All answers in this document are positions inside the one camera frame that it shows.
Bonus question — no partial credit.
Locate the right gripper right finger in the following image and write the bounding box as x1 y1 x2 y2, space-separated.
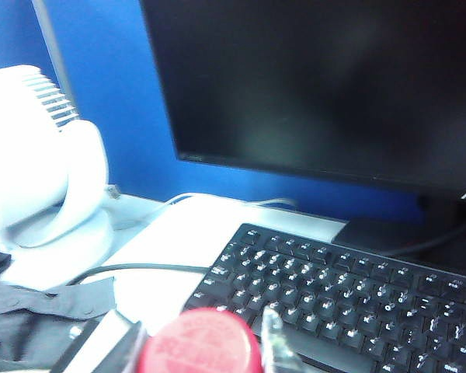
260 302 306 373

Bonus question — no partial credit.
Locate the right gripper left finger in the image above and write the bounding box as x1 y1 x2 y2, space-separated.
114 320 148 373

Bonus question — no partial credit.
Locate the red bottle cap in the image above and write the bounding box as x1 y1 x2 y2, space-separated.
137 306 264 373

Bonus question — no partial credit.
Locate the black computer keyboard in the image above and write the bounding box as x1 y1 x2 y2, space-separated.
182 222 466 373

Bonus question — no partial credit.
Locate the dark grey cloth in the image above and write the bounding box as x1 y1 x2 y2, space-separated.
0 240 117 362

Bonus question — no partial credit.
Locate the white raised desk board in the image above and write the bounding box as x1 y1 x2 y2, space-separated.
0 192 350 339

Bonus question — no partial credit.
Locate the white desk fan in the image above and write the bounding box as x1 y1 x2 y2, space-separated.
0 64 116 249

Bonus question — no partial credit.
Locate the blue office partition panel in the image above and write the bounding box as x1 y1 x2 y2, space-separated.
0 0 424 222

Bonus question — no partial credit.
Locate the black computer monitor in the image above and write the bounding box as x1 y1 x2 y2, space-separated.
139 0 466 269

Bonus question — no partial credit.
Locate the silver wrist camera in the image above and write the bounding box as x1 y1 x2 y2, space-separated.
64 309 143 370

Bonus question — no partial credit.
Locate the thick black keyboard cable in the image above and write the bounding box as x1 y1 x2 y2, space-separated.
64 263 210 288

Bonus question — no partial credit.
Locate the thin grey fan cable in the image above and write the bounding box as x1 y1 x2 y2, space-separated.
106 185 298 230

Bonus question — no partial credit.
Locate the thin black monitor cable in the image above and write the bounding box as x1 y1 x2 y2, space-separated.
388 221 466 257

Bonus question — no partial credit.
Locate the grey partition frame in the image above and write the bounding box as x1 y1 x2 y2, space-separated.
30 0 79 113

